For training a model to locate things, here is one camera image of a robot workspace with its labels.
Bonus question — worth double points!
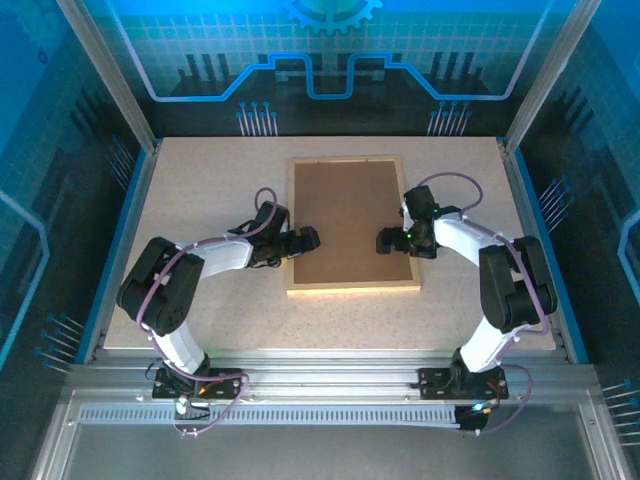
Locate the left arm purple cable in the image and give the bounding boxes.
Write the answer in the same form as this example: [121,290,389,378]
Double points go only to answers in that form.
[134,187,280,440]

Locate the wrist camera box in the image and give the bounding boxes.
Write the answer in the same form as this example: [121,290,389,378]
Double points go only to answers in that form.
[375,226,407,256]
[292,225,322,259]

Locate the light wooden picture frame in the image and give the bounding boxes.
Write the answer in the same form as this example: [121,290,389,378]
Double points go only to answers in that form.
[284,154,423,300]

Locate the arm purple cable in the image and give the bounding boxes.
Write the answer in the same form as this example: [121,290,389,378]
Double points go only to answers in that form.
[422,171,552,437]
[134,187,280,440]

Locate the grey slotted cable duct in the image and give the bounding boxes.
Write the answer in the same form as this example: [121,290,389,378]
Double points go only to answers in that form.
[78,405,459,427]

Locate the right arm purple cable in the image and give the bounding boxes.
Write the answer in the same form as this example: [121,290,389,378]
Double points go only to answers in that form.
[422,171,552,437]

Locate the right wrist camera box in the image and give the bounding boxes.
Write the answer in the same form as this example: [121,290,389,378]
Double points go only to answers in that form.
[375,226,407,256]

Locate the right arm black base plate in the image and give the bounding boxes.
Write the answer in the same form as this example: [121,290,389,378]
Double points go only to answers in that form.
[417,366,510,401]

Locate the small led circuit module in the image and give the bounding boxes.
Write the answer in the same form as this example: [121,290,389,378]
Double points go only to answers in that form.
[453,401,496,437]
[172,396,212,420]

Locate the aluminium mounting rail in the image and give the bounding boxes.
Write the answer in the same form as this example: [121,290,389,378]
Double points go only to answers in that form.
[62,348,599,402]

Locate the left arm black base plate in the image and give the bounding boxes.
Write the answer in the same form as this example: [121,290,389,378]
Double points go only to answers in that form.
[151,366,245,401]

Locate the grey metal bottom tray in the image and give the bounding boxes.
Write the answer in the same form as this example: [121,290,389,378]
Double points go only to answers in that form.
[32,389,629,480]

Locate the brown backing board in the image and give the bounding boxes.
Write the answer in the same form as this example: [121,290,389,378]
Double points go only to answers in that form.
[293,160,414,284]

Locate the aluminium upright post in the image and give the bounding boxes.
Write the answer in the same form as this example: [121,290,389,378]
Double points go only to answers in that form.
[503,0,604,154]
[55,0,162,154]

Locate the aluminium table side rail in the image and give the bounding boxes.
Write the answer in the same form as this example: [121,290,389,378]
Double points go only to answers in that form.
[74,138,164,365]
[497,137,591,365]

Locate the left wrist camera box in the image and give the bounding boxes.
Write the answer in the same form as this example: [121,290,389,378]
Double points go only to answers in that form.
[292,225,322,259]

